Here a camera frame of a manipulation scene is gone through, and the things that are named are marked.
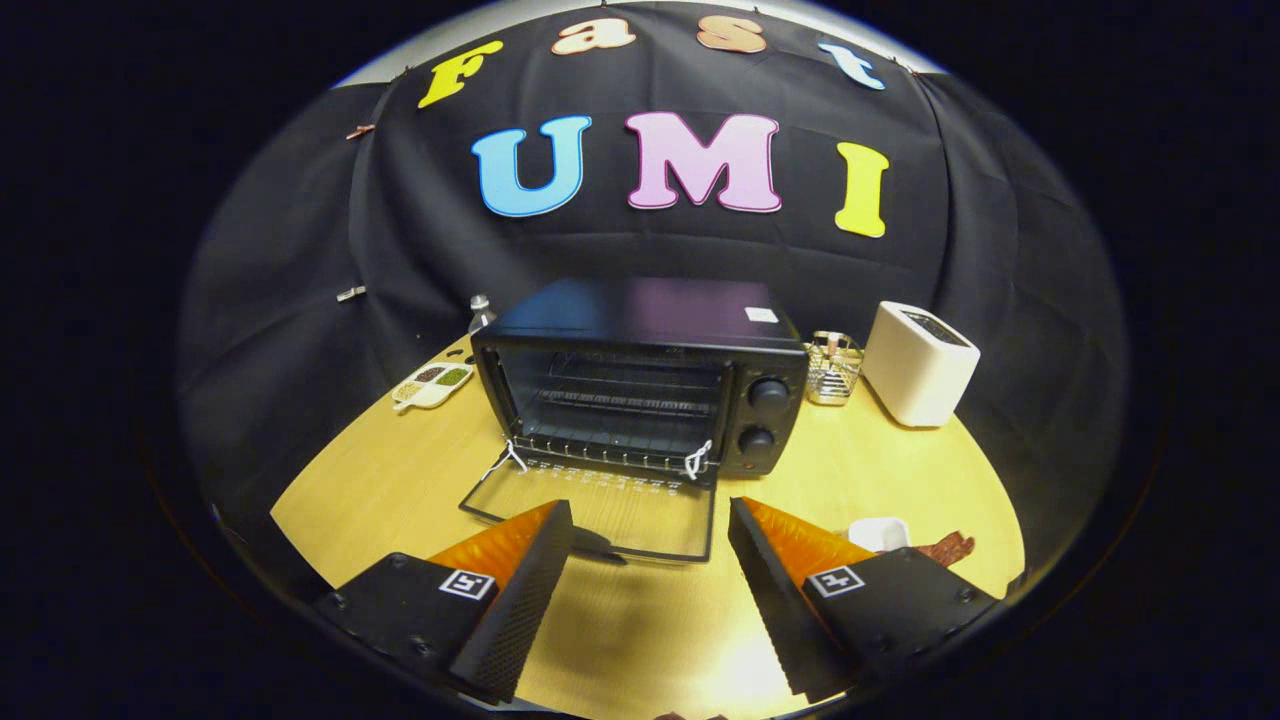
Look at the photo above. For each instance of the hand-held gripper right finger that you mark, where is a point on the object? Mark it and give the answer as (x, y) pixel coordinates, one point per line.
(785, 620)

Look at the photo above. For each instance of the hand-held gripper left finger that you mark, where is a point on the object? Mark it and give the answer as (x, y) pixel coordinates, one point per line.
(515, 615)

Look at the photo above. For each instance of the reddish brown meat piece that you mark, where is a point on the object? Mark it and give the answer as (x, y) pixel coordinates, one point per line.
(948, 548)

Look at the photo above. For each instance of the black toaster oven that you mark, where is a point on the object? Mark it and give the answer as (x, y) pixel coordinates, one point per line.
(640, 320)

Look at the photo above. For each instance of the white bread toaster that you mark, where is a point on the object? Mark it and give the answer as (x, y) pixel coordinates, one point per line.
(915, 370)

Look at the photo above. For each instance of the white slotted tray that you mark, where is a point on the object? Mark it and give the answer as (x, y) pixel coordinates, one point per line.
(880, 533)

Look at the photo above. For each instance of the white divided spice dish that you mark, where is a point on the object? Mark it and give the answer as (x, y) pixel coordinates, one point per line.
(432, 385)

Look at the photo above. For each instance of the clear plastic bottle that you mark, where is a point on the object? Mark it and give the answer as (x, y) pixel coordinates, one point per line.
(481, 315)

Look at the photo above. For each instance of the silver clip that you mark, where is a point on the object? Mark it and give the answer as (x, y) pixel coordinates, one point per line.
(351, 293)

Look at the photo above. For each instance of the black backdrop cloth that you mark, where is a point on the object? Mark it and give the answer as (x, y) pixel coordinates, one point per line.
(650, 250)

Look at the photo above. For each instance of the pink clip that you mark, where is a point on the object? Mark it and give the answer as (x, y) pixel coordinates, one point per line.
(360, 131)

